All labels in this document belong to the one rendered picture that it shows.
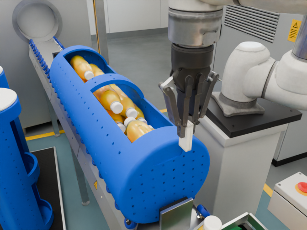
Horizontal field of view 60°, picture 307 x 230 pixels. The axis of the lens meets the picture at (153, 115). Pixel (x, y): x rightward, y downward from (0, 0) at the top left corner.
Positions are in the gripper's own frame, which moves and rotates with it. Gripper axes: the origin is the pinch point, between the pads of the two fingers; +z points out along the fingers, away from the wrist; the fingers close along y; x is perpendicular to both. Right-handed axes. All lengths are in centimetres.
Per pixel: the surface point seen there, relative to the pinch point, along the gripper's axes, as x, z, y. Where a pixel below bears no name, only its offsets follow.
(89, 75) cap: 69, 12, -1
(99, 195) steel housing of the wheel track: 30, 41, -14
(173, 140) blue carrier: 5.1, 5.1, 0.3
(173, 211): 0.2, 24.1, -1.8
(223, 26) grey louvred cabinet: 162, 29, 159
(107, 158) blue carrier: 15.5, 12.7, -13.3
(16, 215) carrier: 80, 87, -48
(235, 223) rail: -7.0, 31.7, 14.5
